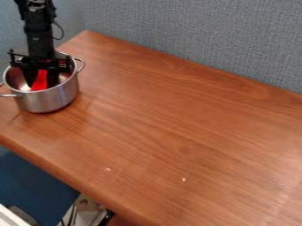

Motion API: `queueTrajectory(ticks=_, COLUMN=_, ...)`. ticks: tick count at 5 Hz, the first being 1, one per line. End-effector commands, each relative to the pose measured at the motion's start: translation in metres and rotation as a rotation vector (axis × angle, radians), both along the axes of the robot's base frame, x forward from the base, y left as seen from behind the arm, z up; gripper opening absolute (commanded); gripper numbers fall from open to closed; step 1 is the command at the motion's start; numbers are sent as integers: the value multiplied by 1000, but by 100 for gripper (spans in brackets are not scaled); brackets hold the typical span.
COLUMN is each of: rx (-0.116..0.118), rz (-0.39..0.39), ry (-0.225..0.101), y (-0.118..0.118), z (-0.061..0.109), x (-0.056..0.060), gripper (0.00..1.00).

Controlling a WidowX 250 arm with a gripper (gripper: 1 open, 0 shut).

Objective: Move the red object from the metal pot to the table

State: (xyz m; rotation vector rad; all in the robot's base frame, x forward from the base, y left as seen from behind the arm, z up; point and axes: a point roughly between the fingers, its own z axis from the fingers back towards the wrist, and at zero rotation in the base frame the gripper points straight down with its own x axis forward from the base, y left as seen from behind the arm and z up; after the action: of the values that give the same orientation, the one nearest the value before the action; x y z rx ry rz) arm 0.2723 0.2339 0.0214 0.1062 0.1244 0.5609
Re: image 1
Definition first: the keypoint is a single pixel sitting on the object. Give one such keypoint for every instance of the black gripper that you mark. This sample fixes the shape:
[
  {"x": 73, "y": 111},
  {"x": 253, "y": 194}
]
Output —
[{"x": 41, "y": 58}]

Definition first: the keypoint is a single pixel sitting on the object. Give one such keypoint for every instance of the red rectangular block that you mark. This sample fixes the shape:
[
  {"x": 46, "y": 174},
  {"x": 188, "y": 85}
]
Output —
[{"x": 41, "y": 81}]

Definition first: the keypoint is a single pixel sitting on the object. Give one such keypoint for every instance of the stainless steel pot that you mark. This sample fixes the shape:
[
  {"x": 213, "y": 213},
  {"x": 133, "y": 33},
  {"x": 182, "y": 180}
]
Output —
[{"x": 46, "y": 100}]

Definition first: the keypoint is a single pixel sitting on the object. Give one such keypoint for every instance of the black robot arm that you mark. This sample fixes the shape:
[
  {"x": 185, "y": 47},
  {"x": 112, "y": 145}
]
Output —
[{"x": 38, "y": 14}]

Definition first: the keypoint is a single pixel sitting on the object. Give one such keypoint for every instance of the white object at corner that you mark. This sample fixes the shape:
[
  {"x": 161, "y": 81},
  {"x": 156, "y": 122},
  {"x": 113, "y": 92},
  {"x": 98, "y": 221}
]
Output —
[{"x": 9, "y": 219}]

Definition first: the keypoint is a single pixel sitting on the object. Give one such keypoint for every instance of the metal table leg frame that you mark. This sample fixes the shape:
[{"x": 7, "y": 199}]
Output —
[{"x": 86, "y": 213}]

